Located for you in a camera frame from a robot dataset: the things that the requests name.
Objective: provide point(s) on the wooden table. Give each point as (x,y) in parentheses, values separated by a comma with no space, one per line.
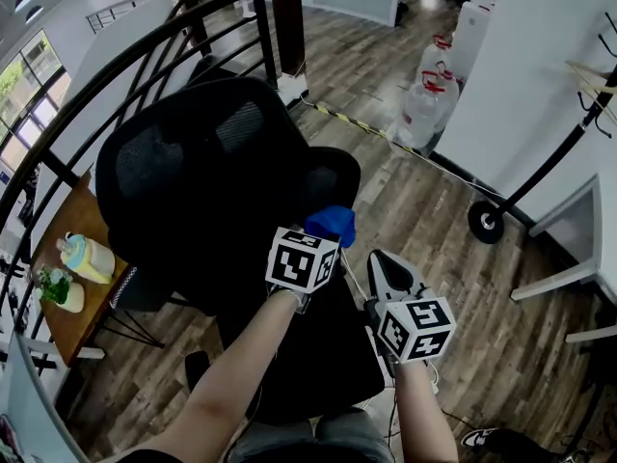
(77,220)

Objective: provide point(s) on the person's left forearm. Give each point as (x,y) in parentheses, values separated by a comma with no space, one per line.
(217,393)

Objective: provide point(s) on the dark wooden railing post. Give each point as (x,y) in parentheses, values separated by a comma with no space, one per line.
(287,22)
(190,8)

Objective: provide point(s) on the yellow black floor strip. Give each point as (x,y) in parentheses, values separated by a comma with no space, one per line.
(361,126)

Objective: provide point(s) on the black mesh office chair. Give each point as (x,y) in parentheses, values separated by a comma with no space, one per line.
(328,181)

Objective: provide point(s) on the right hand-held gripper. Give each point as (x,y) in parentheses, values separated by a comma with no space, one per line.
(417,331)

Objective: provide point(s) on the white desk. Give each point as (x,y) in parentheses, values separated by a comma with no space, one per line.
(29,403)

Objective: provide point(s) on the white table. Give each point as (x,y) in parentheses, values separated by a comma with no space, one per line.
(554,282)

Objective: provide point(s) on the green plant in cream pot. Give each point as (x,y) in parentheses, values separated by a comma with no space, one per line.
(60,290)

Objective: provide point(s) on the large window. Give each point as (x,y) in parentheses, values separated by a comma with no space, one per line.
(24,99)

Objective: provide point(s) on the distant metal railing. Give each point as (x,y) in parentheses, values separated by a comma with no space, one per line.
(125,12)

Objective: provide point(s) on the black chair armrest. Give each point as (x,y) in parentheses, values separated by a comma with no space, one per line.
(197,372)

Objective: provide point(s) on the black curved railing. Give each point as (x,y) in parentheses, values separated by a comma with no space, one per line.
(96,73)

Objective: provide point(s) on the person's right forearm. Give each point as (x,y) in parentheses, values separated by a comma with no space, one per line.
(424,413)

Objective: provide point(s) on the blue cloth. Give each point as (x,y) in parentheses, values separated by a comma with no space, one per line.
(332,222)

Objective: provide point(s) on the cream pitcher with blue lid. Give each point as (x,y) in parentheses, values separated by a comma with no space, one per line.
(91,258)

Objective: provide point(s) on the white water dispenser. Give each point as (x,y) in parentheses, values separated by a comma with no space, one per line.
(472,41)

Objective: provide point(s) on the black chair seat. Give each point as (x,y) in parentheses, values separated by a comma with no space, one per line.
(313,355)

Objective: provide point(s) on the black mesh chair headrest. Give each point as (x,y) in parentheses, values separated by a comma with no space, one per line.
(193,162)

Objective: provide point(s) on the dark chair with patterned trim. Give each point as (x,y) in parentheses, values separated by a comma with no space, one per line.
(140,292)

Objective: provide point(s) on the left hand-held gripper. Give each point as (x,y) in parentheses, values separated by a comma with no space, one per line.
(299,263)

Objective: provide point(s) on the black coat stand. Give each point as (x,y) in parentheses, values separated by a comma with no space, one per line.
(544,162)

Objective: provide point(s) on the person's black shirt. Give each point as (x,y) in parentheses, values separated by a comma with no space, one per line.
(154,457)

